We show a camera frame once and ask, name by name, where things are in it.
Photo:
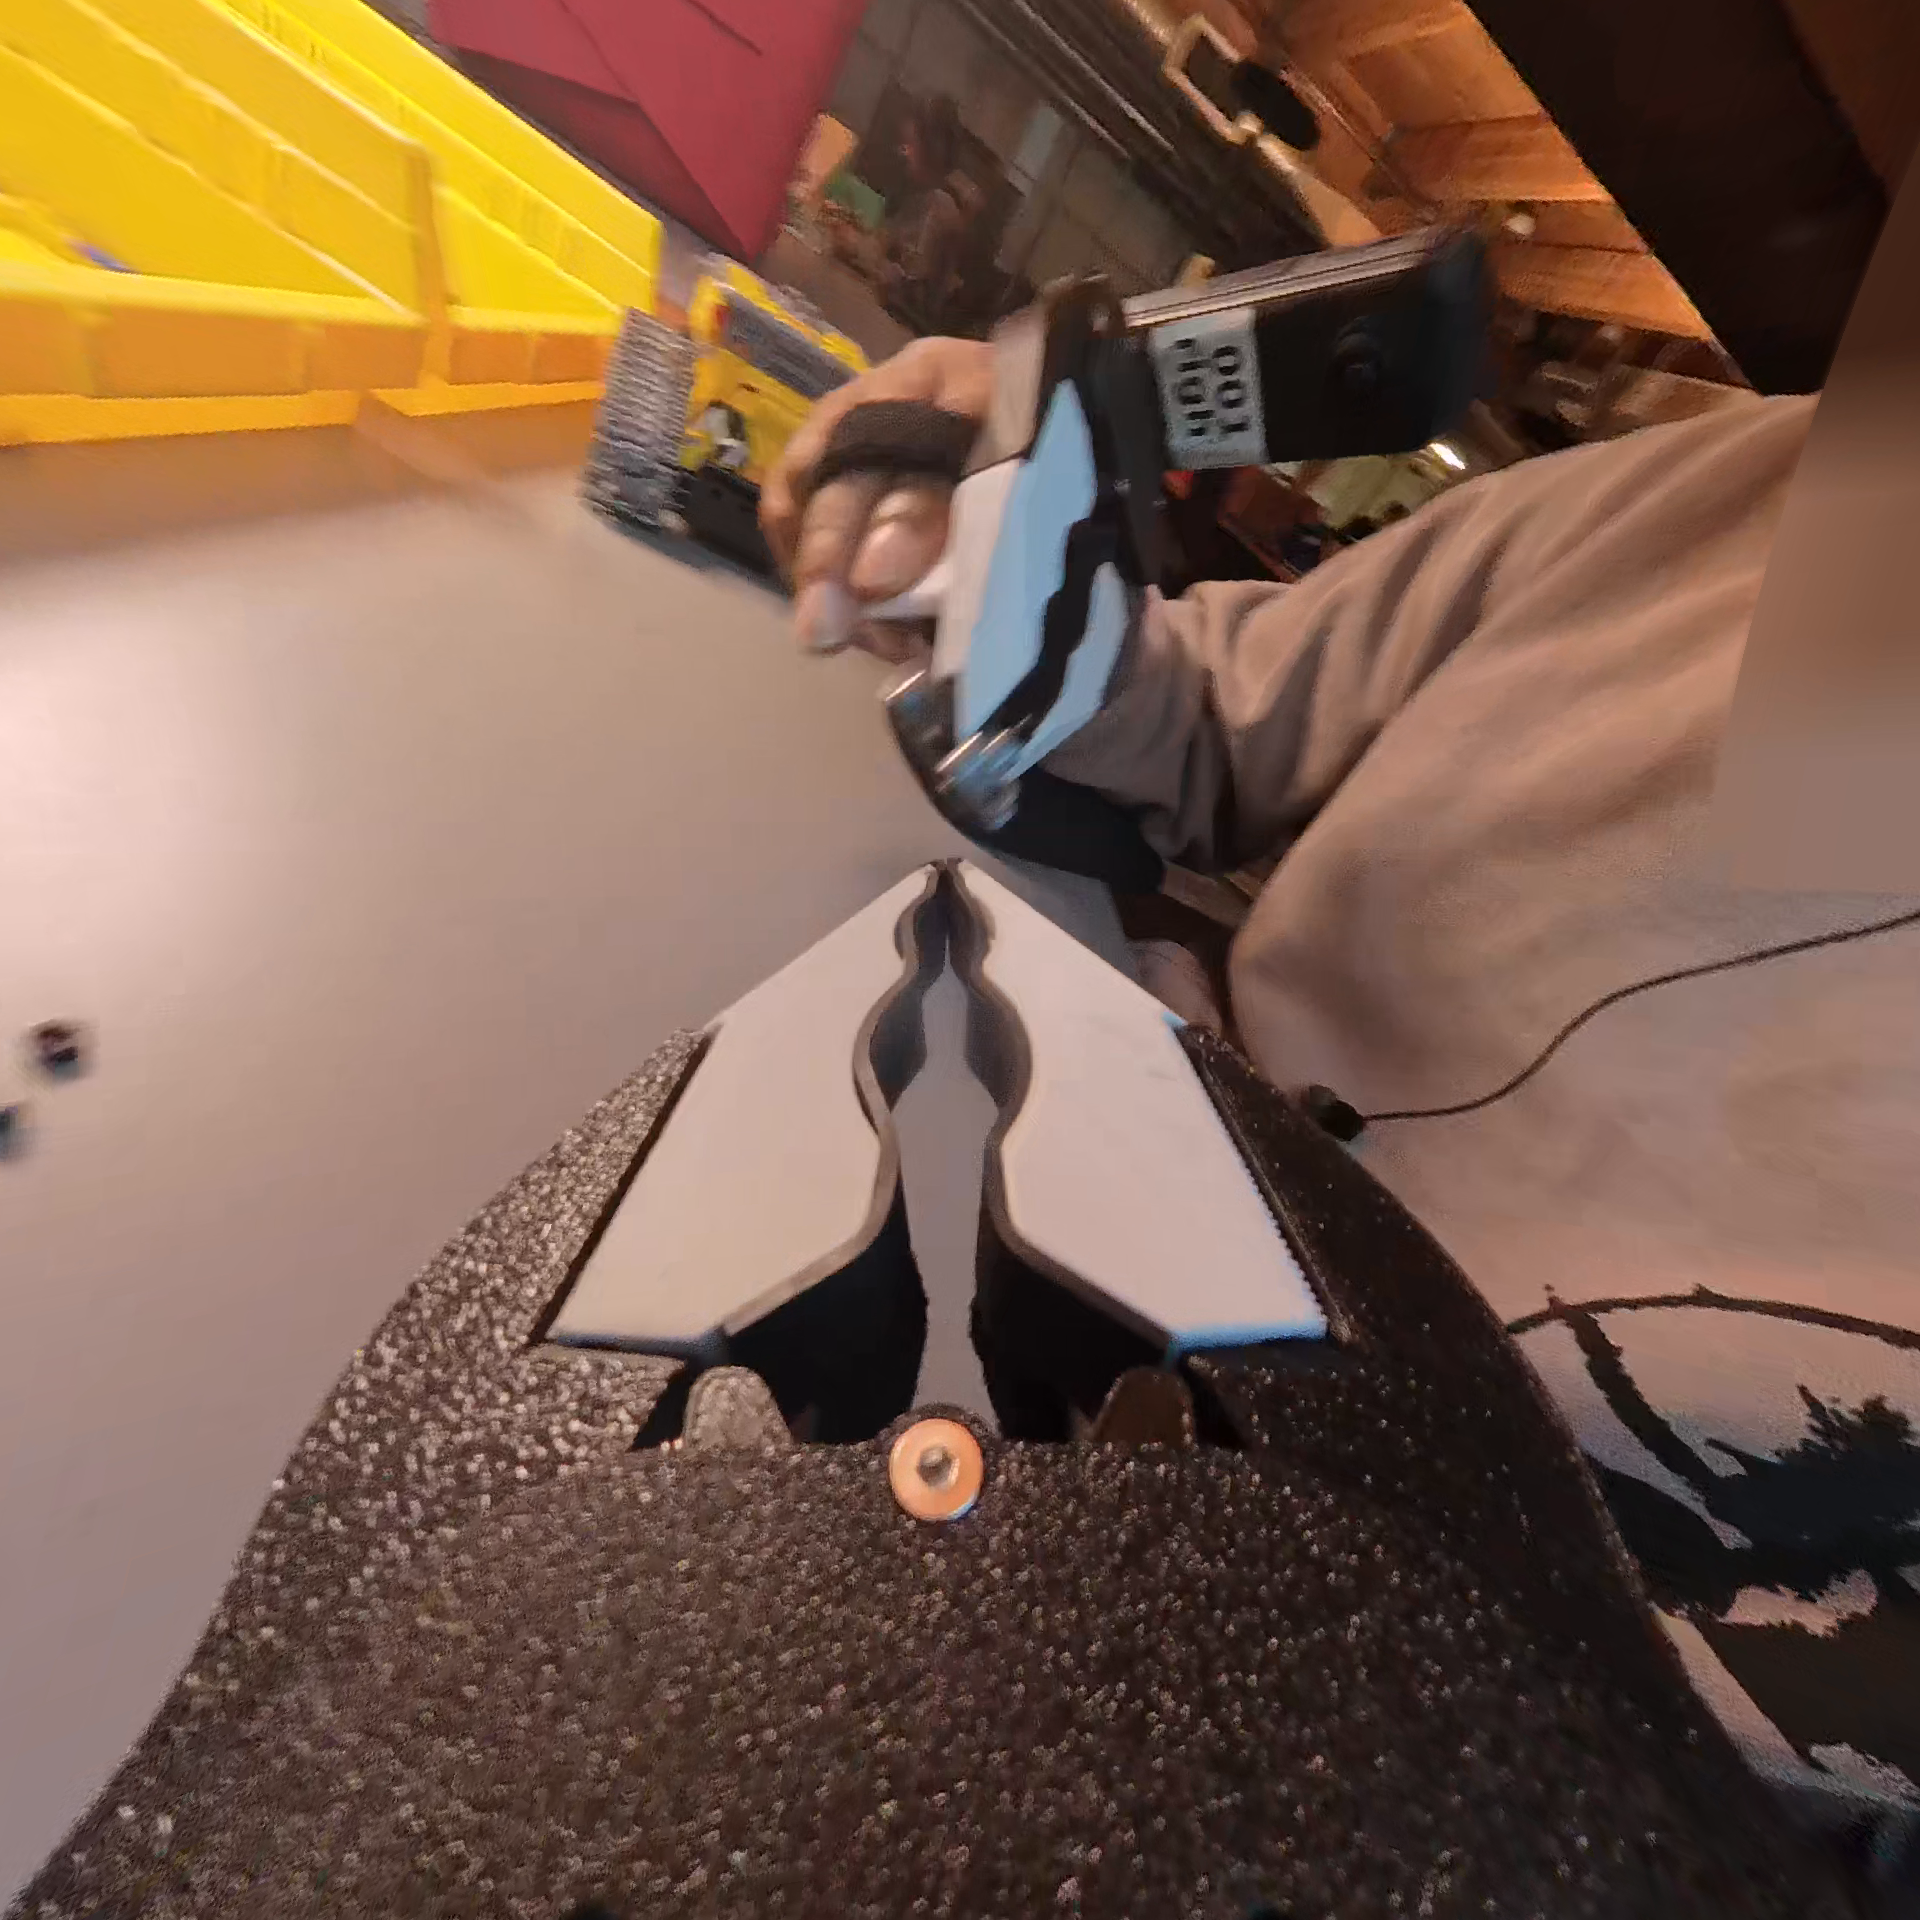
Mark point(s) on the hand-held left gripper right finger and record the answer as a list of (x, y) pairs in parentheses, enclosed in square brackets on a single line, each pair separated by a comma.
[(1155, 1185)]

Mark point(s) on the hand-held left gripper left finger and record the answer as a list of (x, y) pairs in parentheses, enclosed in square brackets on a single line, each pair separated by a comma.
[(751, 1185)]

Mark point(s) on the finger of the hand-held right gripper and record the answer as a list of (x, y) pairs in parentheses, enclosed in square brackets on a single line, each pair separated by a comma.
[(1097, 662), (1028, 556)]

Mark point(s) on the person's right forearm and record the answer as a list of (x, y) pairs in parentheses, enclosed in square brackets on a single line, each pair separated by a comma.
[(1425, 628)]

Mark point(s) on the grey desk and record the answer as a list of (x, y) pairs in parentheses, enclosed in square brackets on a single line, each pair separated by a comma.
[(375, 825)]

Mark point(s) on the person's right hand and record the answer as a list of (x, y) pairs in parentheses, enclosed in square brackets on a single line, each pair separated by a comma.
[(869, 540)]

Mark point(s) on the black round disc on pole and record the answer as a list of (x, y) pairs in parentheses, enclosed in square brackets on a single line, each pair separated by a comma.
[(1279, 105)]

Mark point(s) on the yellow tracked toy robot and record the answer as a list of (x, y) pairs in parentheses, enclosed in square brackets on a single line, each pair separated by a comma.
[(721, 376)]

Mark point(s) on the person's beige sweatshirt torso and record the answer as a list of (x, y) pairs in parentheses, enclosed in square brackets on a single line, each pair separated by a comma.
[(1501, 974)]

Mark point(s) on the pile of small toy bricks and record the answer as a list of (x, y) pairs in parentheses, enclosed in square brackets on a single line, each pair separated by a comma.
[(60, 1048)]

